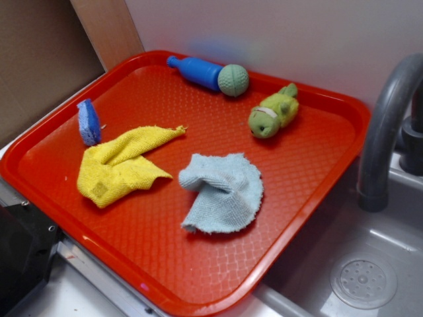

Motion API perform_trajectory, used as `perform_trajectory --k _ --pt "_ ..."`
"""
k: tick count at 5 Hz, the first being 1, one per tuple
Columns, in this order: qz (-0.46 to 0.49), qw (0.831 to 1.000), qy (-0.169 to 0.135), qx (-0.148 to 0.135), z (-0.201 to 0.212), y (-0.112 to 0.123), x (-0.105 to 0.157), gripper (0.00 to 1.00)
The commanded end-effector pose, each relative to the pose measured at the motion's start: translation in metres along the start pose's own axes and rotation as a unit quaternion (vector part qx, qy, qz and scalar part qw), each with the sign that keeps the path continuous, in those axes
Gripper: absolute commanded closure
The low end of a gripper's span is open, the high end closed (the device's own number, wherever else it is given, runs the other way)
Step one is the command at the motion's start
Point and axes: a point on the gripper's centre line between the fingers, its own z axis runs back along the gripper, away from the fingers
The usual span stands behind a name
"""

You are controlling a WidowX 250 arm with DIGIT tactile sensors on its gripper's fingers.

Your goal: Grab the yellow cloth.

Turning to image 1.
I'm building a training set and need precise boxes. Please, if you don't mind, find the brown cardboard panel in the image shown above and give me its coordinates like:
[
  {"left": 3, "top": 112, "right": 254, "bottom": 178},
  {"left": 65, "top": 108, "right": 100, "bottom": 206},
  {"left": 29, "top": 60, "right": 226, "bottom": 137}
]
[{"left": 1, "top": 1, "right": 104, "bottom": 146}]

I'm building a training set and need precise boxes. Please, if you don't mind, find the green plush toy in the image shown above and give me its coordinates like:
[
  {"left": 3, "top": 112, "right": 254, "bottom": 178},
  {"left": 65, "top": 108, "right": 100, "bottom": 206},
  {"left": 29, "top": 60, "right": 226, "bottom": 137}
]
[{"left": 248, "top": 83, "right": 299, "bottom": 139}]

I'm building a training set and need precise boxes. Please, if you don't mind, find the wooden board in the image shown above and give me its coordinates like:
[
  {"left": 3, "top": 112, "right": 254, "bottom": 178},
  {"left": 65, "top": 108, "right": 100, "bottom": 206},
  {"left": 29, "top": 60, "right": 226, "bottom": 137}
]
[{"left": 71, "top": 0, "right": 144, "bottom": 71}]

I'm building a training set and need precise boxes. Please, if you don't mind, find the blue toy bottle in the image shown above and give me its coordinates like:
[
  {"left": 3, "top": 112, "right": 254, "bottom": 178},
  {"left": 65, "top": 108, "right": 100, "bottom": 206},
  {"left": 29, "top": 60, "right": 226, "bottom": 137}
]
[{"left": 167, "top": 56, "right": 223, "bottom": 91}]

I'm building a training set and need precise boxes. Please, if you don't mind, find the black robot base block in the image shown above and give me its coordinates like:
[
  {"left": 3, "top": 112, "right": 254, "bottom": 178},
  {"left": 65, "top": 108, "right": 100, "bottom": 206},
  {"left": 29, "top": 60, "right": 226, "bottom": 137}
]
[{"left": 1, "top": 201, "right": 61, "bottom": 316}]

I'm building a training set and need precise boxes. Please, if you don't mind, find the yellow cloth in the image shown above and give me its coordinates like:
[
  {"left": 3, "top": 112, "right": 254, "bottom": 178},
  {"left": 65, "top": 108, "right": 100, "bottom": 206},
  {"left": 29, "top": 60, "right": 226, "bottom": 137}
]
[{"left": 77, "top": 125, "right": 186, "bottom": 209}]

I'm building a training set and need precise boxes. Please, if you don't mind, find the red plastic tray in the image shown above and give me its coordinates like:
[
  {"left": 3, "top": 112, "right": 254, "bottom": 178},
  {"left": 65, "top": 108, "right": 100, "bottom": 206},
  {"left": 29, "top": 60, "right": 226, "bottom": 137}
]
[{"left": 1, "top": 51, "right": 370, "bottom": 316}]

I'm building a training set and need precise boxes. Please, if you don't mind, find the grey plastic sink basin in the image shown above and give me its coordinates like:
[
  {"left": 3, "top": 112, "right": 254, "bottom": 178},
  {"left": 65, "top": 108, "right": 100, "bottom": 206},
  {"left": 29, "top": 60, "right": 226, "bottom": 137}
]
[{"left": 254, "top": 158, "right": 423, "bottom": 317}]

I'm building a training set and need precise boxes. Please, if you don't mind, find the green textured ball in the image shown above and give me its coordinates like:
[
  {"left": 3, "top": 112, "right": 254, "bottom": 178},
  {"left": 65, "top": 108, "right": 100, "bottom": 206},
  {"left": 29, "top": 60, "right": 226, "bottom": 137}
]
[{"left": 217, "top": 64, "right": 249, "bottom": 97}]

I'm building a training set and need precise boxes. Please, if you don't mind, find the grey toy faucet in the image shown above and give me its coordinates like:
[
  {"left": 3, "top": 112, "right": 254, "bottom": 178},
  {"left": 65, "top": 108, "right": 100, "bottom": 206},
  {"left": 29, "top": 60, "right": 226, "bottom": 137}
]
[{"left": 357, "top": 53, "right": 422, "bottom": 212}]

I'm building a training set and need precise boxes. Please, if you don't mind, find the blue sponge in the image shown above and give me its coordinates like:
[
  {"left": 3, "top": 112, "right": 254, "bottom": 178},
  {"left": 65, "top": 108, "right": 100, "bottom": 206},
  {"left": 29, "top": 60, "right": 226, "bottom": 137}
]
[{"left": 77, "top": 99, "right": 101, "bottom": 146}]

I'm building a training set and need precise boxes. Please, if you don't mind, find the light blue cloth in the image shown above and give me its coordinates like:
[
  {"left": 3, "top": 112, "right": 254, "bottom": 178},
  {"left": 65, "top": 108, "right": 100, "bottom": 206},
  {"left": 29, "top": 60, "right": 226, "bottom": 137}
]
[{"left": 178, "top": 153, "right": 264, "bottom": 234}]

